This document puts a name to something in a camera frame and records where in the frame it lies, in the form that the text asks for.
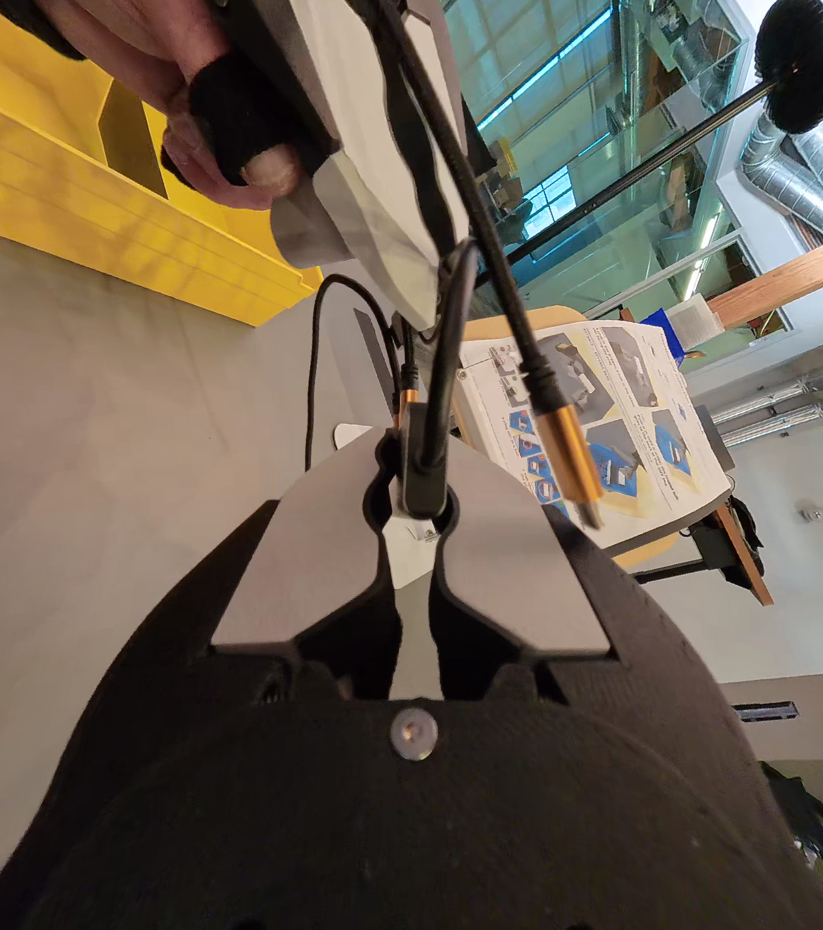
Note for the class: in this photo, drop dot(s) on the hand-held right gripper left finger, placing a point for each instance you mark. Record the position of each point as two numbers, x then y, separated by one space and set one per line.
302 559

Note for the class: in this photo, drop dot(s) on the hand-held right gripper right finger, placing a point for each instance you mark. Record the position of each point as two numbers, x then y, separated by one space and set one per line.
520 567

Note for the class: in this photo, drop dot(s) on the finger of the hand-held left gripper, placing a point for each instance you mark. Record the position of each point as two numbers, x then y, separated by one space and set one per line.
361 145
440 87

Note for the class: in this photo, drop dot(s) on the person's left hand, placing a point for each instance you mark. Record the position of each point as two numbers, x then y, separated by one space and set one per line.
135 43

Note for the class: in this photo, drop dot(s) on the printed instruction sheet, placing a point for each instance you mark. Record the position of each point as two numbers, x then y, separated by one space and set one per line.
622 436

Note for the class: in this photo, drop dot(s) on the yellow plastic bin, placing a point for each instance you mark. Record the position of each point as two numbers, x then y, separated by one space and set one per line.
56 181

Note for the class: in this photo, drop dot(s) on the wooden edged desk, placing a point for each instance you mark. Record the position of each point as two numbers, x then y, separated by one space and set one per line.
745 559

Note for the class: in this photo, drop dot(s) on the small blue panel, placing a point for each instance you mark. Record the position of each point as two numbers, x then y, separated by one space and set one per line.
655 323

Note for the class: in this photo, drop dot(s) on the white foam block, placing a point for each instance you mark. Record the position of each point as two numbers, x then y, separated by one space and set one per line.
687 323

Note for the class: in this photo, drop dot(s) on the black fuzzy disc on rod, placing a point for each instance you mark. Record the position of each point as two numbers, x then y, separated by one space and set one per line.
796 65

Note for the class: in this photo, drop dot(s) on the wooden ceiling beam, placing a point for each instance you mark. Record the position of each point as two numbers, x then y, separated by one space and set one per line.
803 272

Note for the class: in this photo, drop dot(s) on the grey wall pipes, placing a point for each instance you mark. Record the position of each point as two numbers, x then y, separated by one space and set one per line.
767 414

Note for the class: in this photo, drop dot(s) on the silver ventilation duct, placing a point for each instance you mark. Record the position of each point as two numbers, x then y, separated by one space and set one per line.
818 181

